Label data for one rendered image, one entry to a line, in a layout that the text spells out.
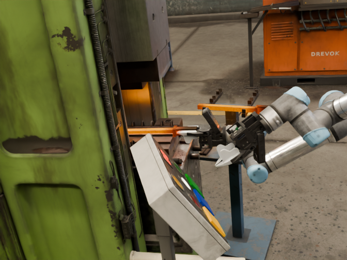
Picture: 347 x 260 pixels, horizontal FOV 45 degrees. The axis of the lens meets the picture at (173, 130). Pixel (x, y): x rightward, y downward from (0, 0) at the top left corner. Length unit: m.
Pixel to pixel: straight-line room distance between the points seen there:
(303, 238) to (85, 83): 1.85
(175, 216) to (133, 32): 0.70
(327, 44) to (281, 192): 2.42
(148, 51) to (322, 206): 1.91
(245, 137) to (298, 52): 3.88
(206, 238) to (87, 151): 0.52
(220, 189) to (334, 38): 2.58
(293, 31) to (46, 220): 3.93
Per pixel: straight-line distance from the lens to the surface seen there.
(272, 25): 5.09
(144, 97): 2.03
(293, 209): 3.01
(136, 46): 1.53
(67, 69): 1.35
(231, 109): 2.16
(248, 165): 1.69
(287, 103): 1.36
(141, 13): 1.49
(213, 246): 1.20
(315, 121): 1.37
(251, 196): 3.12
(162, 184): 1.08
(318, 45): 5.14
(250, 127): 1.35
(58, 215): 1.73
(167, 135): 1.79
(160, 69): 1.61
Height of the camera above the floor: 1.76
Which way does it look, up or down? 25 degrees down
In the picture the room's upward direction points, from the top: 7 degrees counter-clockwise
